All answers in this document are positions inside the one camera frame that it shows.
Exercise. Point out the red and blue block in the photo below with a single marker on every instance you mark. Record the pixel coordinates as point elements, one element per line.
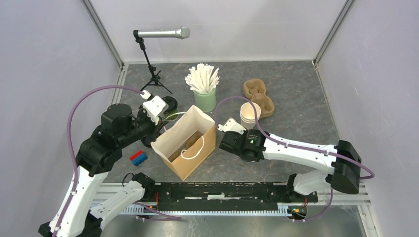
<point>138,158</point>

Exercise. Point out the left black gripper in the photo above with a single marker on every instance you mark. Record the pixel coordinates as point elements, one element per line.
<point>156,129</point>

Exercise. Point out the stack of white paper cups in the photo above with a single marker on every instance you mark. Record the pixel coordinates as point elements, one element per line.
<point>249,114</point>

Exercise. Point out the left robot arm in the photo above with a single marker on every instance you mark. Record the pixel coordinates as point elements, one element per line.
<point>96,157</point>

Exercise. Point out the green paper coffee cup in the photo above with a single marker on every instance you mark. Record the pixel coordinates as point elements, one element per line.
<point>171,116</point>

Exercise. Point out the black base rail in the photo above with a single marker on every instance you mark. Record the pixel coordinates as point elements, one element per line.
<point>223,196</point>

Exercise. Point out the black tripod mic stand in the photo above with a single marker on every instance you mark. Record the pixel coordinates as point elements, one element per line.
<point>155,77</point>

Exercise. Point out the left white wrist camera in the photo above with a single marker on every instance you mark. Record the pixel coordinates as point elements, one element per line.
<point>154,106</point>

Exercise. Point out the brown paper bag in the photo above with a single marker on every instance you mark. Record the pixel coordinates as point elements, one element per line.
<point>169,145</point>

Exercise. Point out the stacked spare black lids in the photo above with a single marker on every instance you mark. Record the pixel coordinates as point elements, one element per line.
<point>146,141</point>

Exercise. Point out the white paper straws bundle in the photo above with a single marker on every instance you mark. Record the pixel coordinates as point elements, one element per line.
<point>202,78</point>

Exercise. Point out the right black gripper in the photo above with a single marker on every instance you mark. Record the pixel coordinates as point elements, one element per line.
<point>245,133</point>

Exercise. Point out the brown cardboard cup carrier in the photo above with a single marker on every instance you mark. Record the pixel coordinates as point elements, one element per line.
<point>255,90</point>

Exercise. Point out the green straw holder cup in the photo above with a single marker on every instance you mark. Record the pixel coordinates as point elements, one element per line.
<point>205,101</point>

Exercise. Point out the black plastic cup lid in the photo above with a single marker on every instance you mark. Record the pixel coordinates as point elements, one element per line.
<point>172,104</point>

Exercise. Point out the silver microphone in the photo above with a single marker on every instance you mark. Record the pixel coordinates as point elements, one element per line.
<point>178,33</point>

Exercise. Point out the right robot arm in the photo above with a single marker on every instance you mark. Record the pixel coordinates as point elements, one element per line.
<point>333,165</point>

